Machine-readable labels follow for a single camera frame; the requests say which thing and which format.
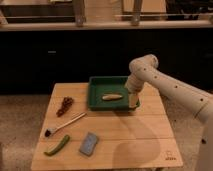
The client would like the yellow banana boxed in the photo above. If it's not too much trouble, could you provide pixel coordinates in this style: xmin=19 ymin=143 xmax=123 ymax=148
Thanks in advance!
xmin=102 ymin=94 xmax=123 ymax=101

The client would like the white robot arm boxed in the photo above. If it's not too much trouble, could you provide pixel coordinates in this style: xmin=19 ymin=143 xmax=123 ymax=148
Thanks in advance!
xmin=125 ymin=54 xmax=213 ymax=171

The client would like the green plastic tray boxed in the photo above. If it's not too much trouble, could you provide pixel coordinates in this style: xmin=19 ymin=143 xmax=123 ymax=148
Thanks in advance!
xmin=87 ymin=76 xmax=140 ymax=111

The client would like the blue sponge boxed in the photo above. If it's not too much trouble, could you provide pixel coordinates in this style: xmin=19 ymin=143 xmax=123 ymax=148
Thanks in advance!
xmin=79 ymin=132 xmax=99 ymax=156

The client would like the dark red grape bunch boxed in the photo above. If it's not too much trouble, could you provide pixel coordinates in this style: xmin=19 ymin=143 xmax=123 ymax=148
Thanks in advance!
xmin=56 ymin=97 xmax=74 ymax=117

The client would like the wooden table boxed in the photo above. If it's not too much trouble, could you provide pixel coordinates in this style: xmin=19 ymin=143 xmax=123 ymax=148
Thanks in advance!
xmin=31 ymin=83 xmax=183 ymax=171

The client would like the green chili pepper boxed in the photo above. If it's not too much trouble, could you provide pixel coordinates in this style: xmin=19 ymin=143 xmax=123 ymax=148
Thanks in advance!
xmin=43 ymin=135 xmax=70 ymax=156

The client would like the wooden counter ledge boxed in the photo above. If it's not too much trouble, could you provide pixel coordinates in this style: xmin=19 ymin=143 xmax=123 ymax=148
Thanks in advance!
xmin=0 ymin=20 xmax=213 ymax=31

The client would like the wooden handled brush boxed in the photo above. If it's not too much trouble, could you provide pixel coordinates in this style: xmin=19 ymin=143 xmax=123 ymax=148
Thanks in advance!
xmin=44 ymin=112 xmax=86 ymax=137

